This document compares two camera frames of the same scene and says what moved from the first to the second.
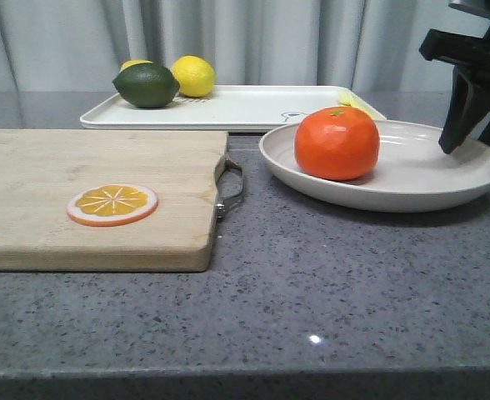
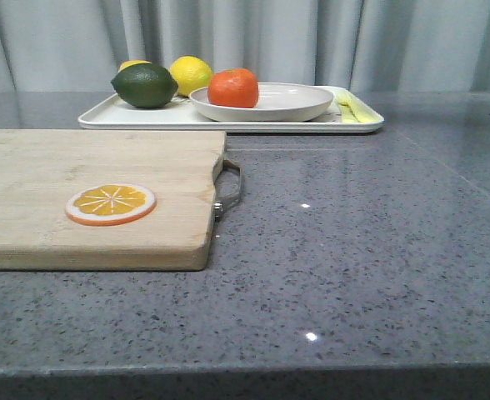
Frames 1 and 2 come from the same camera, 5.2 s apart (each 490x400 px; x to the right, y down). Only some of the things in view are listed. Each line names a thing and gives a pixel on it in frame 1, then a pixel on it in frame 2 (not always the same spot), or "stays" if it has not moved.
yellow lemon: (196, 76) stays
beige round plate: (412, 171) → (277, 102)
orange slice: (112, 205) stays
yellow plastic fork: (347, 98) stays
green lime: (146, 86) stays
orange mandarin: (337, 143) → (236, 87)
